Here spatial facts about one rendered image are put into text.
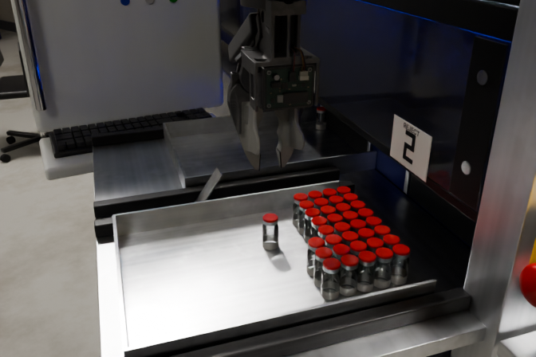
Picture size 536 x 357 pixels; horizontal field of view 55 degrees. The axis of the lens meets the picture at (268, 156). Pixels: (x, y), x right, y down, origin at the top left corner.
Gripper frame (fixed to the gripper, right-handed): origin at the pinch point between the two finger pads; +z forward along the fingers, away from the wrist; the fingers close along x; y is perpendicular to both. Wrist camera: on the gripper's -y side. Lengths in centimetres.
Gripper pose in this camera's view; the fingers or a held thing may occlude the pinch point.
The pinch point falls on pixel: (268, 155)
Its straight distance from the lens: 64.2
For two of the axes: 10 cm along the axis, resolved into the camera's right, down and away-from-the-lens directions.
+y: 2.8, 4.0, -8.7
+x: 9.6, -1.1, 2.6
